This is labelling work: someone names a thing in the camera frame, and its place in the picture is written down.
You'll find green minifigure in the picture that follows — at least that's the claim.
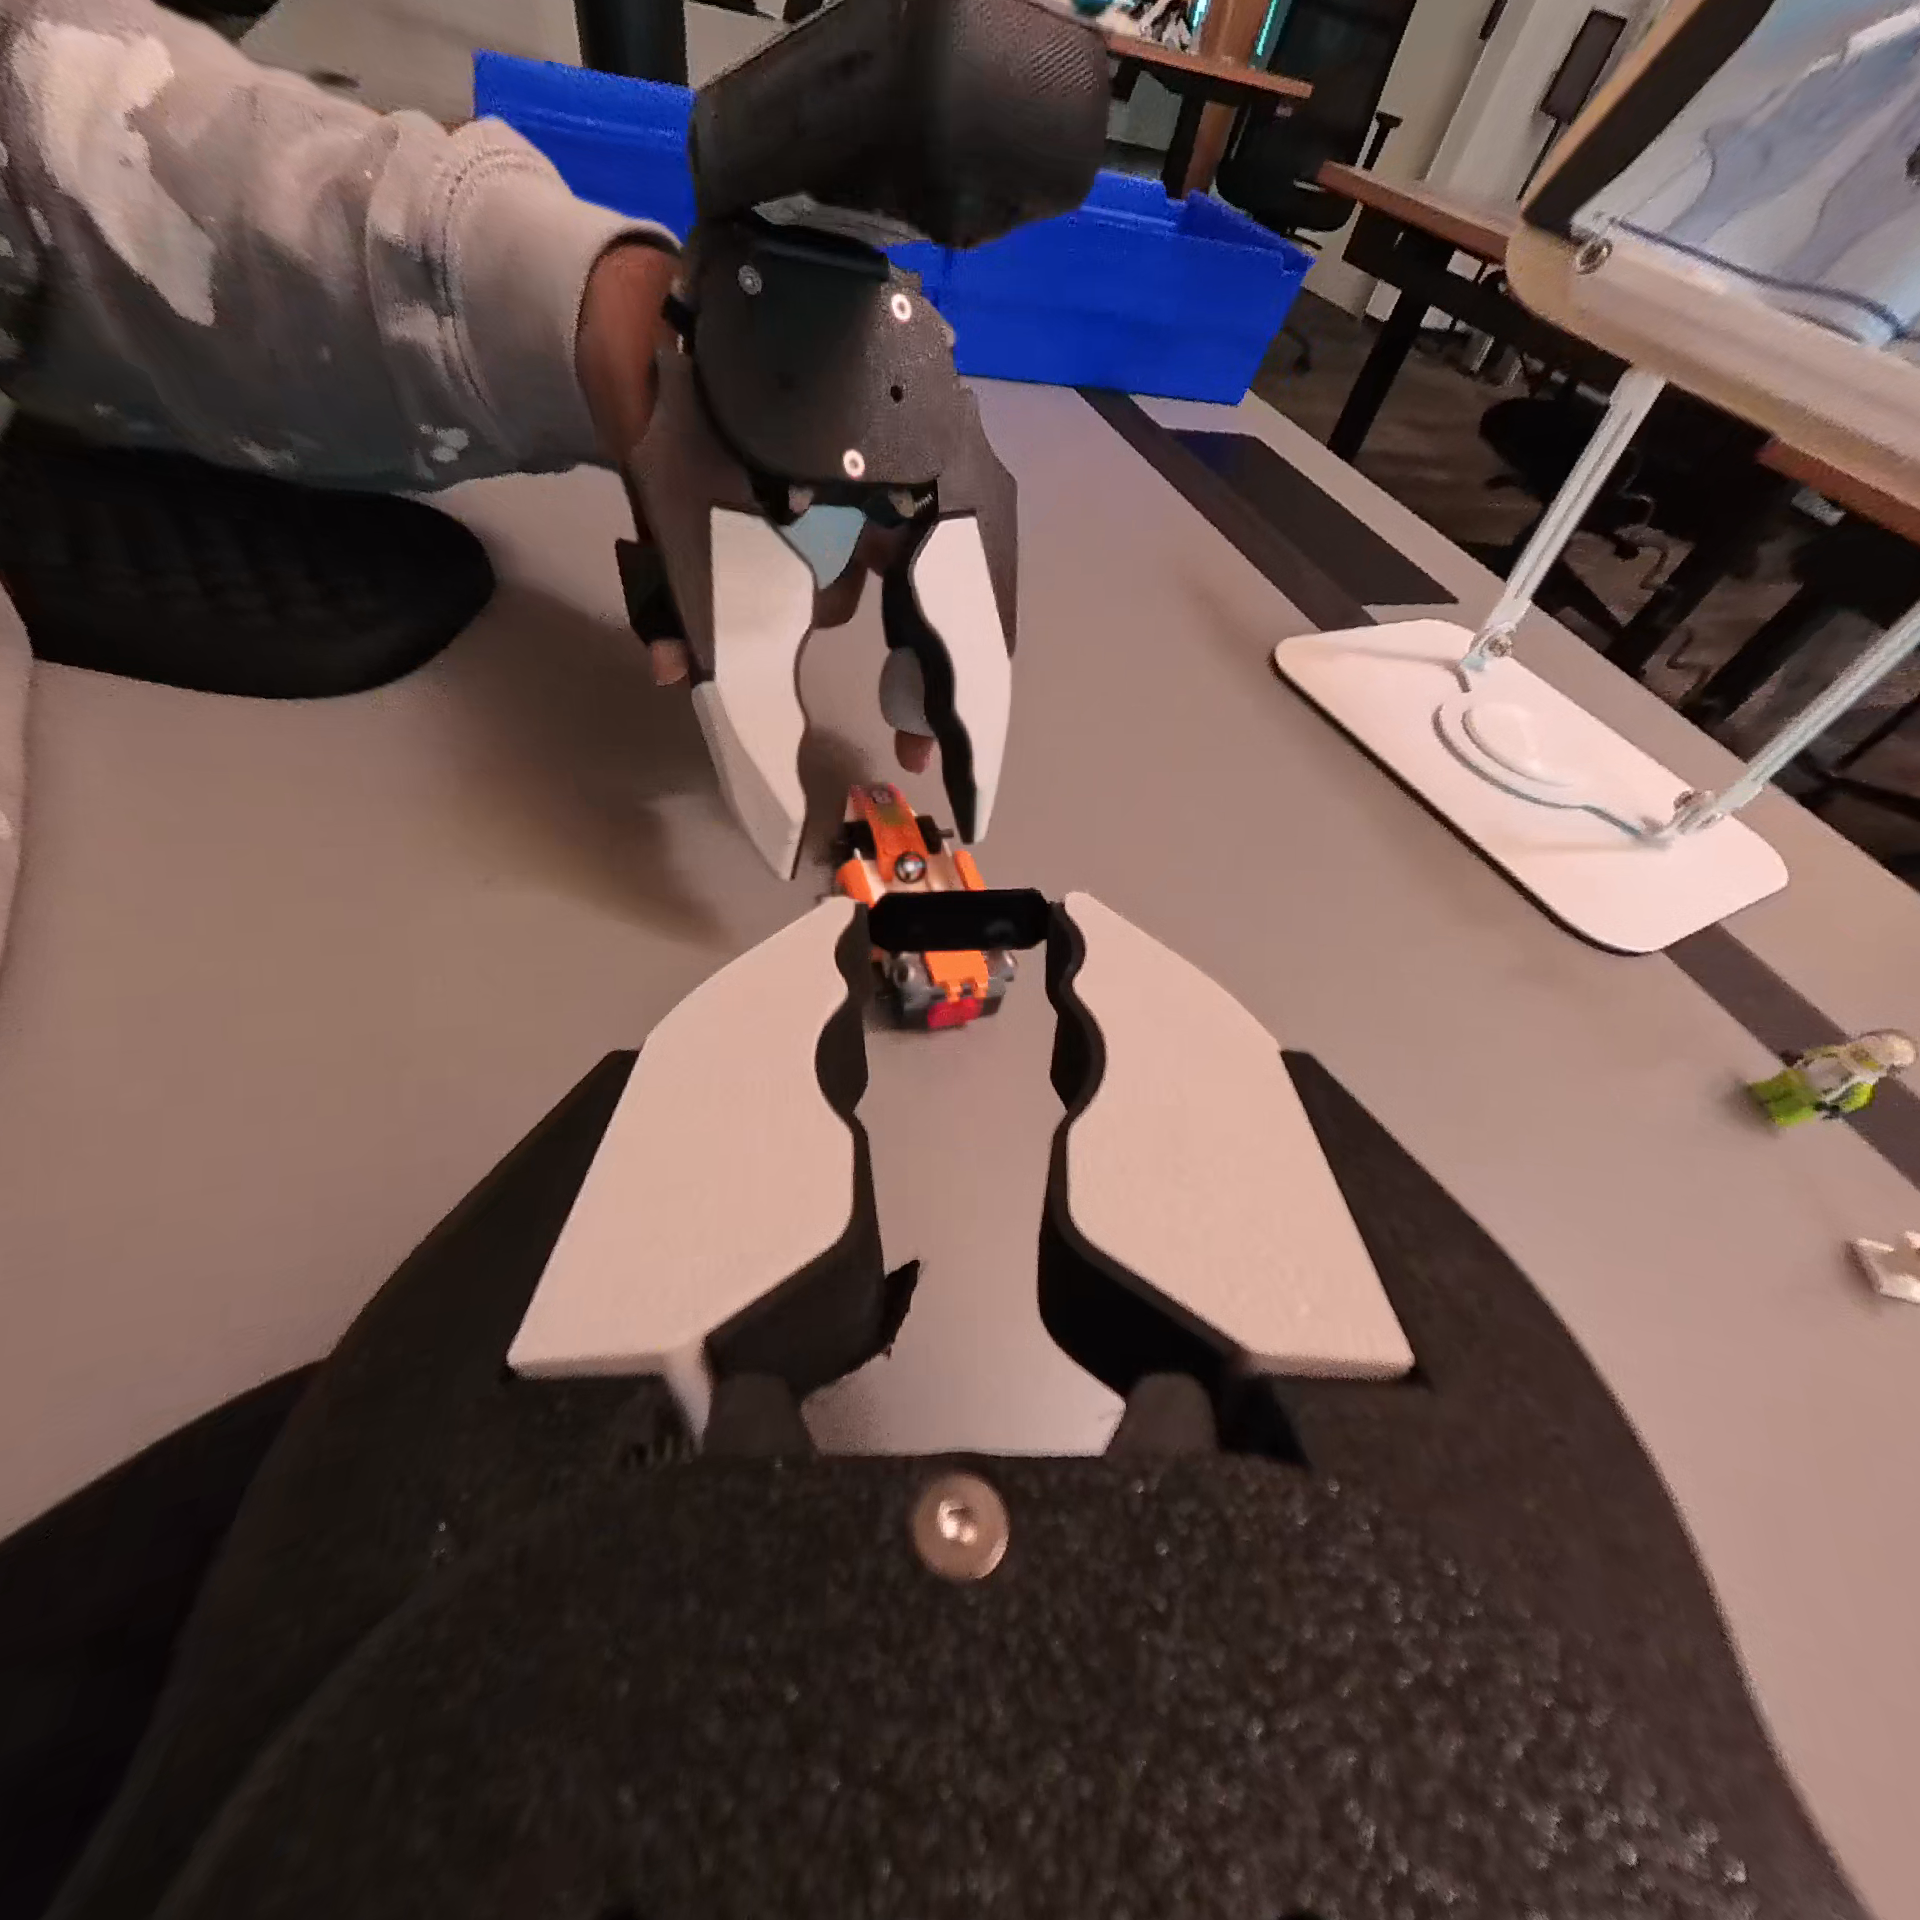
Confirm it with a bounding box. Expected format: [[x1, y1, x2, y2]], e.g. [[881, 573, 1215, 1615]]
[[1750, 1031, 1918, 1133]]

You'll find white book stand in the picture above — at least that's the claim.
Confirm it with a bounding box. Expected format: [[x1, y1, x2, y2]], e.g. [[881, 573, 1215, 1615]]
[[1273, 209, 1920, 957]]

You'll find black office chair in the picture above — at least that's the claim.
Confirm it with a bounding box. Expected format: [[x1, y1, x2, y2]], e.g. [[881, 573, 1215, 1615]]
[[1215, 0, 1410, 241]]

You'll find instruction booklet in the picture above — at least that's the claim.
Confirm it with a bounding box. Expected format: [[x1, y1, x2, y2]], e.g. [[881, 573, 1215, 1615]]
[[1577, 0, 1920, 347]]

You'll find person's left hand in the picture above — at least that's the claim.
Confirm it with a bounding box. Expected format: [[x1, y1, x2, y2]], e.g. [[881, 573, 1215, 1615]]
[[569, 233, 699, 692]]

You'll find blue storage bin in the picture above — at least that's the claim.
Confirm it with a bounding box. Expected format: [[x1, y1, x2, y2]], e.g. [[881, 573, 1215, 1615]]
[[472, 47, 1315, 407]]

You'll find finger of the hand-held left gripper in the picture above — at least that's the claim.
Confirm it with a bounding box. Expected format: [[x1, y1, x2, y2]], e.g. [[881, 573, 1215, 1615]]
[[691, 495, 828, 881], [878, 525, 1018, 842]]

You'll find black textured pad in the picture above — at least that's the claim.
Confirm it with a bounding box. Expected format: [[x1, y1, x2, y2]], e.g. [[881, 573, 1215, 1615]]
[[0, 422, 499, 702]]

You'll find orange white lego car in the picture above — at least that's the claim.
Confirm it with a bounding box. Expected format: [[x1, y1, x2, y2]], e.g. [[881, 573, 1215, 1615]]
[[831, 780, 1018, 1039]]

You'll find wooden desk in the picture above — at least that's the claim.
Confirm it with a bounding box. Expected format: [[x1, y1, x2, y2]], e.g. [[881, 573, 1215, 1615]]
[[1315, 155, 1559, 467], [1095, 23, 1323, 196]]

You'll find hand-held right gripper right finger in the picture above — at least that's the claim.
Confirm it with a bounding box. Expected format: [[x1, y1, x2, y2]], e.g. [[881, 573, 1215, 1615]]
[[1038, 897, 1418, 1386]]

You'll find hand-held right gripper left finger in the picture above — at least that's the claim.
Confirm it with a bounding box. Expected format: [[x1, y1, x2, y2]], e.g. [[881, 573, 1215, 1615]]
[[513, 897, 884, 1386]]

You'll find person's left forearm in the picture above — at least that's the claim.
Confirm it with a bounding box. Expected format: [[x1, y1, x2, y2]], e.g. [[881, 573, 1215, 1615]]
[[0, 0, 686, 500]]

